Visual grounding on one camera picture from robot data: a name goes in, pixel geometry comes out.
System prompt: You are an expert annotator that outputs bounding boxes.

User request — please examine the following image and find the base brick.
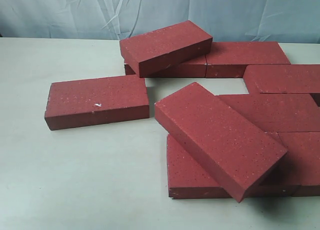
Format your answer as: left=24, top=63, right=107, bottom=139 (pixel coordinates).
left=166, top=134, right=301, bottom=199
left=205, top=41, right=290, bottom=78
left=278, top=132, right=320, bottom=197
left=124, top=54, right=208, bottom=79

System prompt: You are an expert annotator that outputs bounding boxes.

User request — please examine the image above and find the front left base brick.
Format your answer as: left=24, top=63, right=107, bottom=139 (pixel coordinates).
left=166, top=134, right=301, bottom=199

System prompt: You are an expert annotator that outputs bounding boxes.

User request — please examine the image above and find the back right base brick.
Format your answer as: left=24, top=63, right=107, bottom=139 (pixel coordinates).
left=205, top=41, right=290, bottom=78

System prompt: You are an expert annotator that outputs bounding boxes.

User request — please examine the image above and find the front right base brick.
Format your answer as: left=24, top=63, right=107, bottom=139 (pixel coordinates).
left=278, top=132, right=320, bottom=197

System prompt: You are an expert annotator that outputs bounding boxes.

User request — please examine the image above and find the wrinkled blue backdrop cloth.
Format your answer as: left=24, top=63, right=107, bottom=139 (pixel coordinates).
left=0, top=0, right=320, bottom=43

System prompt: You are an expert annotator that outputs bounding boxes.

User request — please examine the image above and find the red brick with white chip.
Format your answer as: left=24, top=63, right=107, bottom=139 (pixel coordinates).
left=44, top=75, right=150, bottom=131

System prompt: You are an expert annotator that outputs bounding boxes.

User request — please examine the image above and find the back left base brick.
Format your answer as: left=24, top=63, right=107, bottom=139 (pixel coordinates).
left=124, top=54, right=208, bottom=79

